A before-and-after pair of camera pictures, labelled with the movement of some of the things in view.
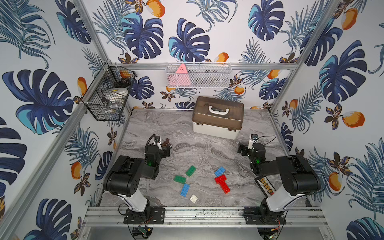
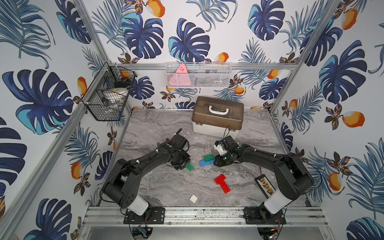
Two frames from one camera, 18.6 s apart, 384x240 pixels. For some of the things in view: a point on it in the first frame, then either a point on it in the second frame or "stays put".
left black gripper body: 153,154 → 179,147
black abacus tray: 265,185 stays put
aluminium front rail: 204,217 stays put
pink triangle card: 181,77 stays put
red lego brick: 220,179 stays put
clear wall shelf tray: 200,75 stays put
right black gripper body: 246,152 → 221,160
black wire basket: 106,98 stays put
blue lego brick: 185,190 → 203,163
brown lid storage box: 217,117 stays put
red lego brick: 225,187 stays put
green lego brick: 190,172 → 208,157
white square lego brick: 193,198 stays put
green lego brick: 179,179 → 189,166
